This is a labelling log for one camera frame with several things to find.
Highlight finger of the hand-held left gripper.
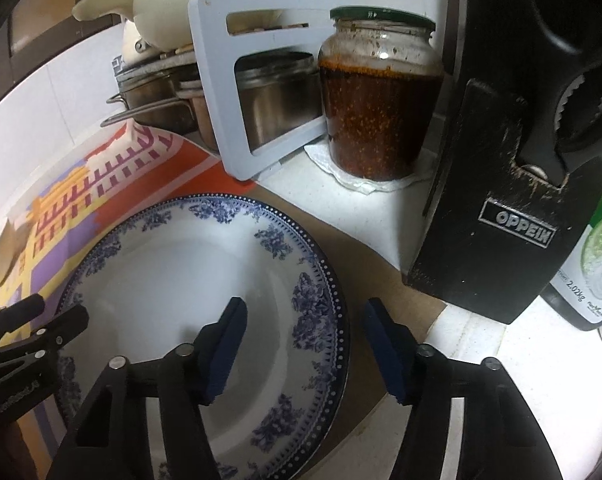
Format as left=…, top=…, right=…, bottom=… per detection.
left=0, top=305, right=90, bottom=368
left=0, top=294, right=46, bottom=348

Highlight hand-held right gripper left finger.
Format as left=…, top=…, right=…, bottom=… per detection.
left=46, top=296, right=248, bottom=480

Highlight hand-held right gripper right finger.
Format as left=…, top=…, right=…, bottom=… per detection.
left=362, top=297, right=564, bottom=480

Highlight blue floral rim plate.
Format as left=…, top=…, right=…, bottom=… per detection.
left=55, top=194, right=352, bottom=480

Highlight colourful patterned mat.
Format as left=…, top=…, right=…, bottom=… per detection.
left=0, top=122, right=449, bottom=480

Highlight white paper towel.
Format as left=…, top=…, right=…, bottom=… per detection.
left=303, top=140, right=437, bottom=196

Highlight black knife block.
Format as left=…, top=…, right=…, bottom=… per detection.
left=406, top=0, right=602, bottom=325

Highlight dish soap bottle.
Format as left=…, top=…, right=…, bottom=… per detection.
left=540, top=157, right=602, bottom=332

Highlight steel pot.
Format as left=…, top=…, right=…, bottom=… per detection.
left=100, top=57, right=217, bottom=136

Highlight steel canister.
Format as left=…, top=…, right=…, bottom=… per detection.
left=233, top=51, right=322, bottom=148

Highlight glass jar of chili sauce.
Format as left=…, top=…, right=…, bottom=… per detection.
left=317, top=6, right=444, bottom=182

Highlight white shelf side panel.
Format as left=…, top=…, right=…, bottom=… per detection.
left=187, top=0, right=354, bottom=182

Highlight white pot with lid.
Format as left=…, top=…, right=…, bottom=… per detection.
left=121, top=17, right=162, bottom=66

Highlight black kitchen shears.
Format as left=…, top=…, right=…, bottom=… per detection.
left=516, top=0, right=602, bottom=188

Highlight dark wall cabinet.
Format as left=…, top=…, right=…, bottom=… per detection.
left=0, top=0, right=142, bottom=96

